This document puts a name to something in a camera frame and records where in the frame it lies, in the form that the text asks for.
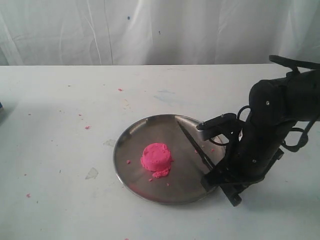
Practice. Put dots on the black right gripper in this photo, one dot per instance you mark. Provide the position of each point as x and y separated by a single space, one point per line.
264 130

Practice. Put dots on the black kitchen knife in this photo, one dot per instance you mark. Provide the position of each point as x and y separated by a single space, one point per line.
205 159

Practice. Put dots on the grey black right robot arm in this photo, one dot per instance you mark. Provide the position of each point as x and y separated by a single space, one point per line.
303 96

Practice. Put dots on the round steel plate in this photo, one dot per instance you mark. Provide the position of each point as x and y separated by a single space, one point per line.
183 183

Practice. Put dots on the white backdrop sheet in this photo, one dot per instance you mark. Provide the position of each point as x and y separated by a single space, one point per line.
157 32

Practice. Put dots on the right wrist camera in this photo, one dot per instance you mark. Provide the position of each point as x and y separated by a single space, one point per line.
224 124

